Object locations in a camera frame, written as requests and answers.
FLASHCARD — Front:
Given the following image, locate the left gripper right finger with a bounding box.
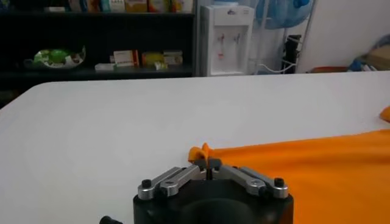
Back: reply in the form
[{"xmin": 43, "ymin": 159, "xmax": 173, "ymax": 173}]
[{"xmin": 210, "ymin": 157, "xmax": 289, "ymax": 200}]

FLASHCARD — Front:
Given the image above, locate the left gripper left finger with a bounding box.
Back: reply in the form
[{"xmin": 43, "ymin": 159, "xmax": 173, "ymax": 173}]
[{"xmin": 137, "ymin": 157, "xmax": 210, "ymax": 201}]

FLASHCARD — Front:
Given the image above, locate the orange t-shirt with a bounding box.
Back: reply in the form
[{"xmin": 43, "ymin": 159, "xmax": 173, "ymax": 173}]
[{"xmin": 188, "ymin": 105, "xmax": 390, "ymax": 224}]

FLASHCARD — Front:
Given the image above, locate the pile of grey clothes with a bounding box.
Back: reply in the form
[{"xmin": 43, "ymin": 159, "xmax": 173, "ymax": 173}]
[{"xmin": 370, "ymin": 32, "xmax": 390, "ymax": 53}]

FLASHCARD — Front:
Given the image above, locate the green beige box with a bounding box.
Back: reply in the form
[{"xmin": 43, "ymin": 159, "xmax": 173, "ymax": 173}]
[{"xmin": 163, "ymin": 50, "xmax": 184, "ymax": 66}]

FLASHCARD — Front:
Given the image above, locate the yellow green box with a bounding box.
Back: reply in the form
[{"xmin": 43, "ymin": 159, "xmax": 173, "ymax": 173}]
[{"xmin": 141, "ymin": 52, "xmax": 166, "ymax": 68}]

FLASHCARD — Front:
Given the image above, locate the wide red white box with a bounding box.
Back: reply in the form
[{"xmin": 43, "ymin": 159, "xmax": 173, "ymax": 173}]
[{"xmin": 113, "ymin": 50, "xmax": 140, "ymax": 68}]

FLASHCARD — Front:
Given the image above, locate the white flat box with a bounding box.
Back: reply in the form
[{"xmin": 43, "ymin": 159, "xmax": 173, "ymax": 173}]
[{"xmin": 94, "ymin": 63, "xmax": 117, "ymax": 72}]

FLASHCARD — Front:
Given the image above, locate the open red-edged cardboard box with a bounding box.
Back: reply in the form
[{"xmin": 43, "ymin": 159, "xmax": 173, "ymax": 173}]
[{"xmin": 307, "ymin": 66, "xmax": 350, "ymax": 74}]

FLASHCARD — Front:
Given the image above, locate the white water dispenser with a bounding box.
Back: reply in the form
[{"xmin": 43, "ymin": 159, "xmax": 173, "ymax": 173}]
[{"xmin": 199, "ymin": 4, "xmax": 255, "ymax": 77}]

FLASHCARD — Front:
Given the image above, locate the white metal jug rack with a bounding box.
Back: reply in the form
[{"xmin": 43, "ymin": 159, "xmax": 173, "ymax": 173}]
[{"xmin": 252, "ymin": 0, "xmax": 317, "ymax": 75}]

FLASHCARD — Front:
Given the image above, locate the blue bag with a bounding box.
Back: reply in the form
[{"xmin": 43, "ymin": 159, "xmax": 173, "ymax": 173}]
[{"xmin": 349, "ymin": 57, "xmax": 371, "ymax": 72}]

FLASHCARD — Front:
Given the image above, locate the black shelving unit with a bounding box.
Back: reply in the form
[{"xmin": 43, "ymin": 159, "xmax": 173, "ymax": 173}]
[{"xmin": 0, "ymin": 0, "xmax": 196, "ymax": 107}]

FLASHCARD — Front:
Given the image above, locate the green snack bag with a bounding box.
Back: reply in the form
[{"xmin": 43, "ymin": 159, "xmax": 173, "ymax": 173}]
[{"xmin": 31, "ymin": 46, "xmax": 87, "ymax": 69}]

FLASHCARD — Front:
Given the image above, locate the white orange medicine box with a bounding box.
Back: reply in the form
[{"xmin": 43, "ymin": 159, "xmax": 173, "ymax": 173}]
[{"xmin": 174, "ymin": 0, "xmax": 194, "ymax": 13}]

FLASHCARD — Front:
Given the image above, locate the red white medicine box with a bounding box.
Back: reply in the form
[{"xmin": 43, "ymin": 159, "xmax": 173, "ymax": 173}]
[{"xmin": 148, "ymin": 0, "xmax": 174, "ymax": 13}]

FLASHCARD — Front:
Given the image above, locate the labelled blue water jug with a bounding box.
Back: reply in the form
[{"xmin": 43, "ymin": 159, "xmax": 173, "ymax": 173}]
[{"xmin": 213, "ymin": 0, "xmax": 240, "ymax": 7}]

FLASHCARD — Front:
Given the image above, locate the yellow white medicine box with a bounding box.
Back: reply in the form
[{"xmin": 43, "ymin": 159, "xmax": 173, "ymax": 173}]
[{"xmin": 124, "ymin": 0, "xmax": 149, "ymax": 13}]

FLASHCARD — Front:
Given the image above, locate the big brown cardboard box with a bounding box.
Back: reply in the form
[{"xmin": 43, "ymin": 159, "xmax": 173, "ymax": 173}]
[{"xmin": 365, "ymin": 44, "xmax": 390, "ymax": 72}]

